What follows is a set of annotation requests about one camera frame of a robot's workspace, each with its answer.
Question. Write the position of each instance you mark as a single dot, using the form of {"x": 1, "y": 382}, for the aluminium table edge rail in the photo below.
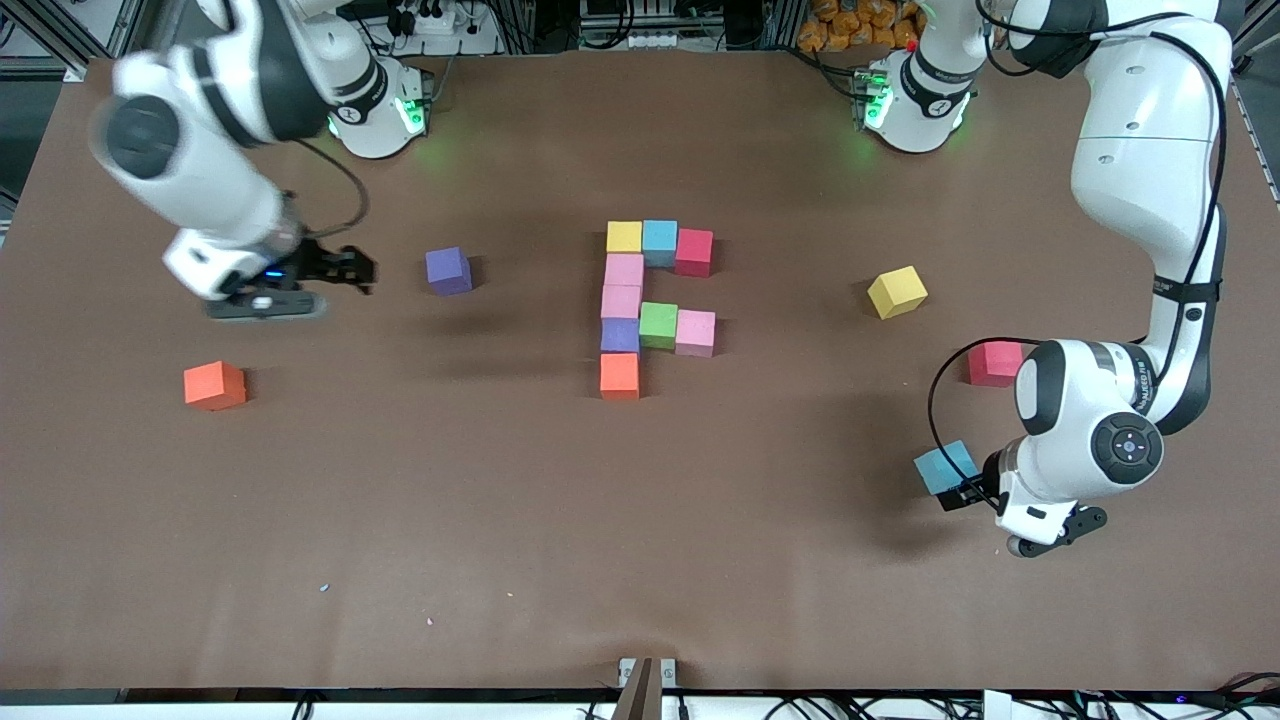
{"x": 1262, "y": 150}

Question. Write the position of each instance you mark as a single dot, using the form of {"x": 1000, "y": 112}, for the green foam cube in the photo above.
{"x": 658, "y": 325}

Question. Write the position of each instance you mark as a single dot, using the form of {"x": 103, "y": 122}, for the yellow foam cube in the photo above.
{"x": 624, "y": 237}
{"x": 897, "y": 293}

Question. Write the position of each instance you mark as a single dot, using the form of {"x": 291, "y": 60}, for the blue foam cube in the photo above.
{"x": 945, "y": 467}
{"x": 660, "y": 244}

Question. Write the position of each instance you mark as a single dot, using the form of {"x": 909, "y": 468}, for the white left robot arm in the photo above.
{"x": 1150, "y": 130}

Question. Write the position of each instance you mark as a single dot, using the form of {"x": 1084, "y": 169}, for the red foam cube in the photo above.
{"x": 694, "y": 252}
{"x": 993, "y": 363}

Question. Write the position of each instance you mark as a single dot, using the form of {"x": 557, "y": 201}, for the white power strip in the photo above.
{"x": 432, "y": 20}

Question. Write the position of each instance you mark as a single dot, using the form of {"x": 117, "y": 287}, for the pink foam cube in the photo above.
{"x": 695, "y": 333}
{"x": 624, "y": 270}
{"x": 621, "y": 301}

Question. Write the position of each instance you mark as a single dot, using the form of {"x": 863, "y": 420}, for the orange foam cube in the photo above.
{"x": 214, "y": 385}
{"x": 619, "y": 376}

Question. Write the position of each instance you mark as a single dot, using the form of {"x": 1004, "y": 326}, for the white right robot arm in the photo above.
{"x": 200, "y": 170}

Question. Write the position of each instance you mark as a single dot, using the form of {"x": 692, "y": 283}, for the purple foam cube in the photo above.
{"x": 620, "y": 335}
{"x": 448, "y": 270}

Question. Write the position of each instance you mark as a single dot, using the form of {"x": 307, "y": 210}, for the grey metal mount bracket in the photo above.
{"x": 640, "y": 690}

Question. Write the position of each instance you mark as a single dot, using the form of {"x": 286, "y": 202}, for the aluminium frame post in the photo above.
{"x": 1245, "y": 35}
{"x": 50, "y": 40}

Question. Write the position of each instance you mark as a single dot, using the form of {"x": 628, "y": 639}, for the bag of orange fruit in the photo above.
{"x": 850, "y": 25}

